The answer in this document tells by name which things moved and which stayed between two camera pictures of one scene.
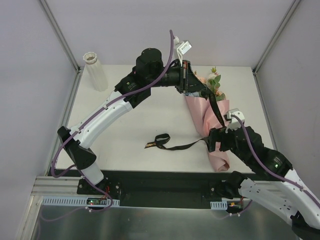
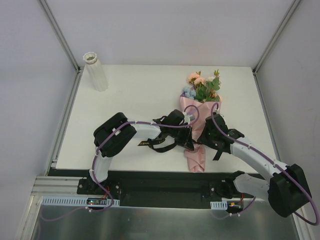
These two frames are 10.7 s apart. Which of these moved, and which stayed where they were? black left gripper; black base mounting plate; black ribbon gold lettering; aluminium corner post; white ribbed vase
Moved: black left gripper; black ribbon gold lettering
Stayed: black base mounting plate; aluminium corner post; white ribbed vase
